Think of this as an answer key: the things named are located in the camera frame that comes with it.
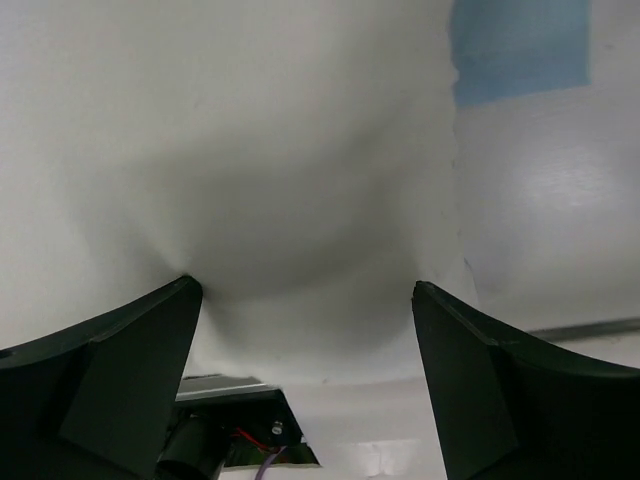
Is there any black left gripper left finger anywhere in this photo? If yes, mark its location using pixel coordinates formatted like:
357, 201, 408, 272
1, 276, 203, 479

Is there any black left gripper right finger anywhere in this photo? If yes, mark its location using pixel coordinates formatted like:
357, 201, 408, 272
412, 282, 639, 479

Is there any white pillow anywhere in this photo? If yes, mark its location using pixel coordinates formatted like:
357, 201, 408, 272
1, 1, 476, 385

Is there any light blue pillowcase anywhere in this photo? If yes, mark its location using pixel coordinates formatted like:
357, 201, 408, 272
449, 0, 591, 107

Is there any aluminium table edge rail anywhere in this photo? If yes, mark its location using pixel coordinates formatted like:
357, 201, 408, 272
528, 317, 640, 343

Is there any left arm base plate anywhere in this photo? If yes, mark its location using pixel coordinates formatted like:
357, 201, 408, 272
155, 375, 320, 479

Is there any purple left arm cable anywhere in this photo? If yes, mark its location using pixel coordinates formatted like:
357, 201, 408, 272
252, 444, 291, 480

